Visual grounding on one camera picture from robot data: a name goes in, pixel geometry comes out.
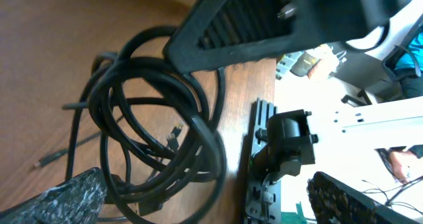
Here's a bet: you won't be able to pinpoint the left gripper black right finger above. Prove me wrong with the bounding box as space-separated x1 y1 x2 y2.
307 172 417 224

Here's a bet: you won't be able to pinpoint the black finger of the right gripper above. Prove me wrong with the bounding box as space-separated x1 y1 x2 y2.
163 0 317 73

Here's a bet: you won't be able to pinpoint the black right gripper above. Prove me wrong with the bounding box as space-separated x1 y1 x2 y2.
283 0 412 49

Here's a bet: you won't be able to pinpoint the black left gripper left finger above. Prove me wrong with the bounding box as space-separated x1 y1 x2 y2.
1 167 107 224

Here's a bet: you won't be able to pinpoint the black usb cables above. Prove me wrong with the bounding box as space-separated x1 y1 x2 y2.
32 25 229 224

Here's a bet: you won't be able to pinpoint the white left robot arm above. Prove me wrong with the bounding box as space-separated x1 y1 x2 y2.
1 98 422 223

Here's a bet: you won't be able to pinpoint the person in teal shirt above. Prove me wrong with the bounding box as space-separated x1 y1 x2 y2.
384 32 422 98

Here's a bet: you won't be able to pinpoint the black clamp mount base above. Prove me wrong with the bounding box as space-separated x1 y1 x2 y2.
241 99 282 224

